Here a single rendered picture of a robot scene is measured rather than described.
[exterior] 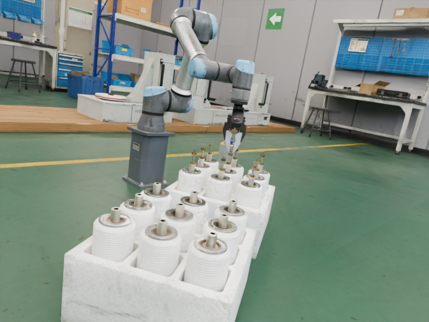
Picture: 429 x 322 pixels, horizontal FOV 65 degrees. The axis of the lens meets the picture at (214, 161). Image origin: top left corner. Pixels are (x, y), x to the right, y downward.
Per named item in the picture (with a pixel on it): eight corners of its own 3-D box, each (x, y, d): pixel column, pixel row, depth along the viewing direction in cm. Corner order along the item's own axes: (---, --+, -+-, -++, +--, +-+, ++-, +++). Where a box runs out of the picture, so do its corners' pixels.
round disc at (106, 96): (89, 96, 338) (89, 91, 337) (116, 98, 360) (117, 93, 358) (103, 101, 318) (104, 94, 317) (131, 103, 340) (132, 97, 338)
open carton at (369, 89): (364, 95, 557) (368, 80, 552) (387, 98, 525) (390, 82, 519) (353, 93, 541) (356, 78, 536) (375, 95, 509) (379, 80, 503)
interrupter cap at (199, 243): (188, 250, 72) (189, 246, 72) (198, 236, 79) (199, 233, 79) (223, 259, 70) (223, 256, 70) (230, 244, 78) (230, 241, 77)
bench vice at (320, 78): (318, 88, 569) (322, 73, 564) (328, 89, 558) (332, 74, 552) (306, 85, 540) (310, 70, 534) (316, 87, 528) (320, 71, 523)
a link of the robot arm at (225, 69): (209, 61, 141) (223, 62, 132) (232, 65, 147) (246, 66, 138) (207, 80, 143) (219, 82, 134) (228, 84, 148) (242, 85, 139)
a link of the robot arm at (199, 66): (166, -3, 153) (199, 60, 125) (188, 2, 159) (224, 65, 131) (159, 20, 160) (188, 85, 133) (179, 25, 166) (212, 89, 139)
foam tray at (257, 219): (158, 232, 132) (163, 189, 128) (191, 202, 169) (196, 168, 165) (255, 259, 123) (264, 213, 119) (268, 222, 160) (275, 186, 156)
